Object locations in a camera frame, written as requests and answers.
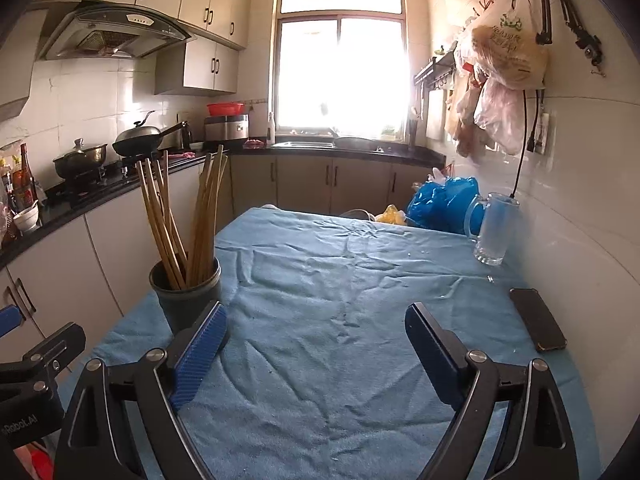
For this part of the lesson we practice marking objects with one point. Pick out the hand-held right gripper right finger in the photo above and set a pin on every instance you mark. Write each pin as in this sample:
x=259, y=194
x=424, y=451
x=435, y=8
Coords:
x=432, y=355

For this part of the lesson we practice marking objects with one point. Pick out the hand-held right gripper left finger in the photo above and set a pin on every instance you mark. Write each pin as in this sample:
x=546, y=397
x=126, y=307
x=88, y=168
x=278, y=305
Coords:
x=200, y=355

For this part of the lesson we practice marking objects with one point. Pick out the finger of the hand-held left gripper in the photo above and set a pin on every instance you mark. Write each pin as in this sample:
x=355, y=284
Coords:
x=45, y=355
x=11, y=321

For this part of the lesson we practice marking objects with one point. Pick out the dark grey perforated utensil holder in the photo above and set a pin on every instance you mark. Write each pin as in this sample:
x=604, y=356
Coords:
x=175, y=305

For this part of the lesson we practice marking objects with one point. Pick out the bundle of wooden chopsticks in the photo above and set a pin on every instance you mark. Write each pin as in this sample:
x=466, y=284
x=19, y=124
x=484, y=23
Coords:
x=200, y=245

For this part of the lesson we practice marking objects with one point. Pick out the white ceramic bowl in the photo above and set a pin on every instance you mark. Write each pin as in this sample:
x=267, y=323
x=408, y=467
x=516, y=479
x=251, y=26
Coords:
x=26, y=220

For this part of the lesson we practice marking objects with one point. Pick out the black smartphone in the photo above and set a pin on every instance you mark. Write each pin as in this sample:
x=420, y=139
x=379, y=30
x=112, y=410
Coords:
x=537, y=320

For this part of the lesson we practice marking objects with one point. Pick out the blue tablecloth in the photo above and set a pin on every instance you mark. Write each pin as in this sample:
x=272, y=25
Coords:
x=325, y=310

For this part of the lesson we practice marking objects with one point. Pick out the dark condiment bottle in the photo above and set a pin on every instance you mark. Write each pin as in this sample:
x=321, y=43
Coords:
x=6, y=190

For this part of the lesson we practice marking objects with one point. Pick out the black kitchen countertop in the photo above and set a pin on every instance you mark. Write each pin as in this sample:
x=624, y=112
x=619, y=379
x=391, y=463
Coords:
x=75, y=202

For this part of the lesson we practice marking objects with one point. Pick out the clear glass beer mug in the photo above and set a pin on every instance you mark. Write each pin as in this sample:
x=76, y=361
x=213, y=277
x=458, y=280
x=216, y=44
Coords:
x=495, y=230

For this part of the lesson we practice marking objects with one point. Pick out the brown sauce bottle red label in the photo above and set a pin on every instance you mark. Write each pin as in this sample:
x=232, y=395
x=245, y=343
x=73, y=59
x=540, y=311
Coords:
x=24, y=180

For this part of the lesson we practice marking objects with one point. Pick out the yellow crumpled bag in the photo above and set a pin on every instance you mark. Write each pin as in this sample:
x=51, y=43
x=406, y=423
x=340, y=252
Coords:
x=390, y=216

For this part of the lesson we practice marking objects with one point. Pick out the blue plastic bag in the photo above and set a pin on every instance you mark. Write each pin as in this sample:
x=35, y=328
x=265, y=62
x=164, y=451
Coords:
x=435, y=205

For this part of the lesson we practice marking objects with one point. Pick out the metal cooking pot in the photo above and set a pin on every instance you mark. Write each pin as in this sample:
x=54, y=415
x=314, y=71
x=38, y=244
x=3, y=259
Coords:
x=80, y=160

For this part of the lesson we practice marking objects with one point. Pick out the black gas stove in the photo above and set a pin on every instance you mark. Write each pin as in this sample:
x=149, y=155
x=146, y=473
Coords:
x=110, y=172

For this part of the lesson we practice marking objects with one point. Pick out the pink rag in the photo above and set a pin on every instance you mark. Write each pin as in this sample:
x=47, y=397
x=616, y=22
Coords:
x=182, y=155
x=255, y=144

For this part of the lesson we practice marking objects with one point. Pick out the beige lower kitchen cabinets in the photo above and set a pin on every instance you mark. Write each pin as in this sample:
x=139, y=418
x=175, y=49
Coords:
x=300, y=180

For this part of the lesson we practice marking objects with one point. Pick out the beige kitchen cabinets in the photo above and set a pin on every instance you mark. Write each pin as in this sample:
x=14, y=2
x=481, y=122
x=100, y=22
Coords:
x=300, y=180
x=200, y=0

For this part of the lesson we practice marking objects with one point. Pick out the black wok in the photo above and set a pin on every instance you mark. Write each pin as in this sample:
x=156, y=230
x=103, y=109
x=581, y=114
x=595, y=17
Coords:
x=137, y=142

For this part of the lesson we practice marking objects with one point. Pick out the dark chopstick container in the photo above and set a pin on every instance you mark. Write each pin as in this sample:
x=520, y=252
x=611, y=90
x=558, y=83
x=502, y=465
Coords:
x=413, y=135

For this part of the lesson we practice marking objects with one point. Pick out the dark frying pan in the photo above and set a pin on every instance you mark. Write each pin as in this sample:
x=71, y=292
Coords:
x=357, y=143

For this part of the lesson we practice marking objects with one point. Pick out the small green plant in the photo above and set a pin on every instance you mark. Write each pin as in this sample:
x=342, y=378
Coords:
x=388, y=132

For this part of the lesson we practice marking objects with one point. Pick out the stainless steel rice cooker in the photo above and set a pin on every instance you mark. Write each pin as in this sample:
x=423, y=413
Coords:
x=225, y=129

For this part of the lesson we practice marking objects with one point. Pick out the white plastic bottle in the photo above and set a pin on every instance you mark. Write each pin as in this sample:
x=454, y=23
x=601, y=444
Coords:
x=271, y=132

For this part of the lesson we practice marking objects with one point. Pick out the stainless steel sink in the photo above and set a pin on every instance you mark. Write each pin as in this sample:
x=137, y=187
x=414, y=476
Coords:
x=302, y=144

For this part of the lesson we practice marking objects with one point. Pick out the white cutting board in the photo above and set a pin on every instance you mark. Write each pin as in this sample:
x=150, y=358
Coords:
x=435, y=115

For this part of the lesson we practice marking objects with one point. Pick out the tan hanging plastic bag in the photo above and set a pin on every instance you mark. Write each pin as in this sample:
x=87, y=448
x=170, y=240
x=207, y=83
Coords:
x=465, y=110

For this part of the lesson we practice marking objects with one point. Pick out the red plastic basin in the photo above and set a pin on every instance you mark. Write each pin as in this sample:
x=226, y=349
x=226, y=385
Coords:
x=225, y=108

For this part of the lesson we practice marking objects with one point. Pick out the pink hanging plastic bag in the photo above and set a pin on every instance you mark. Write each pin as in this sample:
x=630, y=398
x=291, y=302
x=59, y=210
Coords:
x=500, y=110

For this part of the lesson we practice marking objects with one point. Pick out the kitchen window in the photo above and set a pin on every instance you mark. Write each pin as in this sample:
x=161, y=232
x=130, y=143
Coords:
x=340, y=75

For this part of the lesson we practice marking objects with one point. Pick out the white plastic bag brown contents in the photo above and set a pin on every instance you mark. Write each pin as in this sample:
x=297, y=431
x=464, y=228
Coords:
x=505, y=55

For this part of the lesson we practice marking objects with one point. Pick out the grey range hood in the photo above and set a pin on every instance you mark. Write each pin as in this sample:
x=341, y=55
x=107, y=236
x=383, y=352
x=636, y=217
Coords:
x=115, y=30

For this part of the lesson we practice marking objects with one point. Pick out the beige upper kitchen cabinets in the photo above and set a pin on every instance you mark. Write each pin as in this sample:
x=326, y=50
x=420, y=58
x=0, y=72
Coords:
x=200, y=0

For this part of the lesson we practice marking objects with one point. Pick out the white wall socket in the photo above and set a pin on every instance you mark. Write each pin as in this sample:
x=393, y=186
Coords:
x=546, y=132

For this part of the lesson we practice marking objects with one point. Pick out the metal wall rack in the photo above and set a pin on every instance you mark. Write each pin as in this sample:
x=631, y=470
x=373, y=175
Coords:
x=432, y=67

